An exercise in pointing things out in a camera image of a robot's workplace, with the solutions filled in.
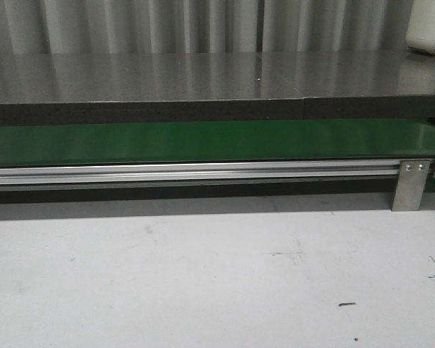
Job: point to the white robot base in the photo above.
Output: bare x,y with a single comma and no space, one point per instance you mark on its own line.
420,33

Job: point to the green conveyor belt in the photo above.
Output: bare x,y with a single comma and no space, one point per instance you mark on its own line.
213,141

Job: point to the grey pleated curtain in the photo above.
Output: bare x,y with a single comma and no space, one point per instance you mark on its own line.
153,27

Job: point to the aluminium conveyor side rail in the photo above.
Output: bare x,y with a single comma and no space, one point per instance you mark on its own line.
20,176

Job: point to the steel conveyor support bracket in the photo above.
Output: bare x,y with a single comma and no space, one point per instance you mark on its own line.
410,186

